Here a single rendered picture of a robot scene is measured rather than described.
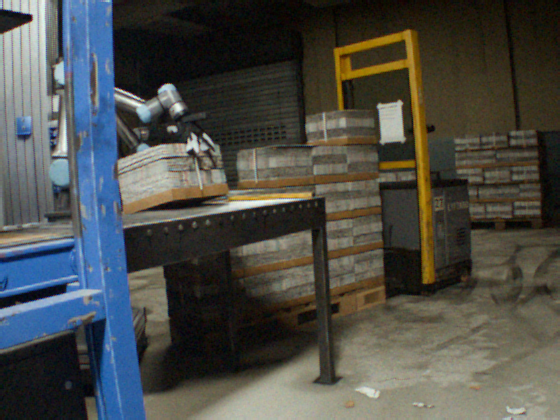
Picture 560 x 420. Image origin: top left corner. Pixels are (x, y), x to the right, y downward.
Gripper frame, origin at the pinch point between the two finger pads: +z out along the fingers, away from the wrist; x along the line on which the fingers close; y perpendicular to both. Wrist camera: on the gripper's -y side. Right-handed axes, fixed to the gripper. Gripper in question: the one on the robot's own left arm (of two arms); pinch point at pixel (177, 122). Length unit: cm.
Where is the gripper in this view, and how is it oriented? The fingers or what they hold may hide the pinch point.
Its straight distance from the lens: 346.6
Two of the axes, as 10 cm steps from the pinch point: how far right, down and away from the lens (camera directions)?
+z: 8.4, -2.4, 4.8
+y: 2.1, 9.7, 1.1
